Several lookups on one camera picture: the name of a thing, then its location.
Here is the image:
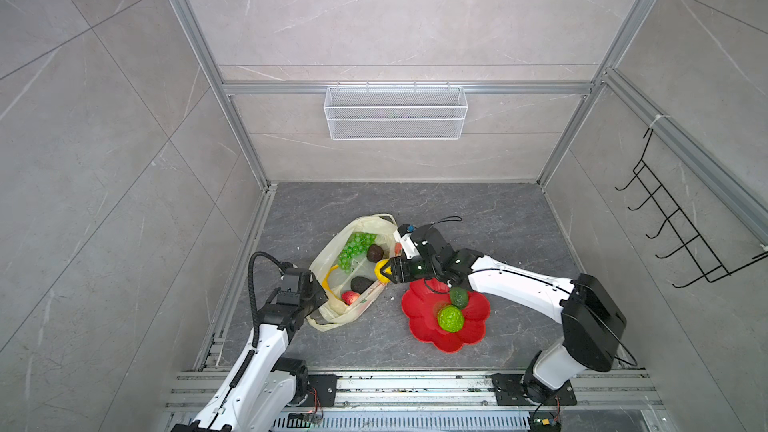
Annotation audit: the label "black wire hook rack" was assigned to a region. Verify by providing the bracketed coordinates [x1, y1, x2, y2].
[614, 127, 767, 290]

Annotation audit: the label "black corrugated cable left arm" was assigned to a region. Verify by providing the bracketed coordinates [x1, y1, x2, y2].
[247, 251, 295, 349]

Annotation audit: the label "white wire mesh basket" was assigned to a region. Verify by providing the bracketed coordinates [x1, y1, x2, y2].
[323, 85, 469, 141]

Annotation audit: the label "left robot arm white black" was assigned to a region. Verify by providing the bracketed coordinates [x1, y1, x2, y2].
[173, 268, 327, 431]

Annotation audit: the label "light green bumpy fake fruit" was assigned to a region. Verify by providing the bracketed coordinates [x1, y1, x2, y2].
[436, 305, 465, 333]

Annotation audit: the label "yellow fake banana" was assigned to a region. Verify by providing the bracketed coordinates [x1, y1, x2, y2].
[322, 264, 346, 300]

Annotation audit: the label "green fake grape bunch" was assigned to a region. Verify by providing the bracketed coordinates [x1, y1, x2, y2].
[337, 232, 377, 274]

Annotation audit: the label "round dark brown fake fruit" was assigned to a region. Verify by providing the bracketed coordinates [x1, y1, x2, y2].
[366, 244, 385, 263]

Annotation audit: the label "yellow fake lemon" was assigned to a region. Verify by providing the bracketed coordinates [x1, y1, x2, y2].
[374, 259, 390, 284]

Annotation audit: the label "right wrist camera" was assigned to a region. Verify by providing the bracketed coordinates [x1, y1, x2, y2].
[394, 224, 421, 260]

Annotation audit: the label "dark green fake avocado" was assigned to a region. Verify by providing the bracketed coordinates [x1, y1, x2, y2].
[449, 287, 469, 310]

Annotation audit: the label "red yellow fake apple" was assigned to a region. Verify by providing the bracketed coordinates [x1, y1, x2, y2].
[341, 290, 360, 306]

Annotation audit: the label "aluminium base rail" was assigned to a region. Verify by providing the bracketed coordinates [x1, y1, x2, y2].
[167, 370, 661, 432]

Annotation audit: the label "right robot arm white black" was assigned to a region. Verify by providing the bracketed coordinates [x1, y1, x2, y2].
[375, 224, 627, 404]

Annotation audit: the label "red flower-shaped plate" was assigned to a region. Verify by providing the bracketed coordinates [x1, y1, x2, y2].
[401, 279, 491, 353]

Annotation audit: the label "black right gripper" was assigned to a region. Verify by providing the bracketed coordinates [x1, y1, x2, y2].
[378, 254, 441, 284]

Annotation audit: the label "cream plastic bag orange prints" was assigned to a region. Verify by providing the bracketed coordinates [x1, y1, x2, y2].
[307, 213, 397, 332]

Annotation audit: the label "white zip tie upper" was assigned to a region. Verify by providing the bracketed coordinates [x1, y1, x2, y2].
[648, 114, 671, 131]

